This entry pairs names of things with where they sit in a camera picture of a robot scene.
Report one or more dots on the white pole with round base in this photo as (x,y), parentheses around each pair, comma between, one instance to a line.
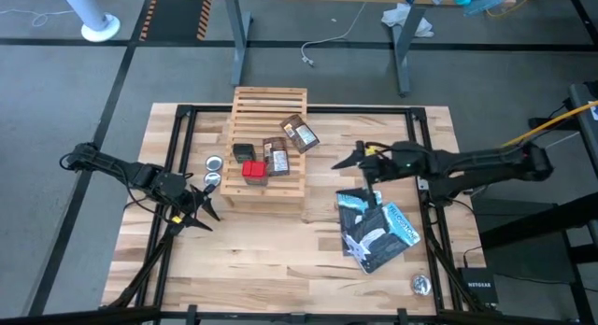
(95,17)

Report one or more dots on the round shiny silver tin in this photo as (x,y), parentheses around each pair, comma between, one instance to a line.
(421,285)

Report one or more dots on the black metal stand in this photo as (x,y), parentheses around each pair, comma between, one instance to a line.
(537,222)

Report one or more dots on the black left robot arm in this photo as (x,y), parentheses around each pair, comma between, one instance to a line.
(121,171)

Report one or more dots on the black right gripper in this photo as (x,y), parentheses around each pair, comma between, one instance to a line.
(397,164)

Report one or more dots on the black Netgear network switch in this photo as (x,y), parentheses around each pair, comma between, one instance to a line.
(479,285)

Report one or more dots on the pile of clothes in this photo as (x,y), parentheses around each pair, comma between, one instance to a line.
(488,0)

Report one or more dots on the wooden slatted shelf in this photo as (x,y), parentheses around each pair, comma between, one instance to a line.
(261,124)

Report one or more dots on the red smoked paprika tin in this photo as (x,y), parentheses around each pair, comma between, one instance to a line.
(254,172)

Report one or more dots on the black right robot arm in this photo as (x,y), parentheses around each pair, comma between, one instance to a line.
(486,164)

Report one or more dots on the black mat with hazard stripes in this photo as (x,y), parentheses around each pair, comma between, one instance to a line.
(177,17)

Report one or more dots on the orange taco mix packet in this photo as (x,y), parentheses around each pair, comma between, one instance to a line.
(300,133)
(276,157)

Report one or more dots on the black aluminium table frame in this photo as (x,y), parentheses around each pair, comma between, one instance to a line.
(364,109)

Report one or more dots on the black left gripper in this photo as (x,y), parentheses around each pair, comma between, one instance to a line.
(180,194)

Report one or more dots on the grey equipment table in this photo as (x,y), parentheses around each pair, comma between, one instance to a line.
(586,129)

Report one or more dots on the round flat tin lid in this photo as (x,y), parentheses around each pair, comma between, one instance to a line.
(212,178)
(214,163)

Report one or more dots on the white cloth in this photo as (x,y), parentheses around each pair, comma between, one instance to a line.
(402,17)

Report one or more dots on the green black pepper tin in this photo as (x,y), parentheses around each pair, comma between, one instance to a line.
(244,153)

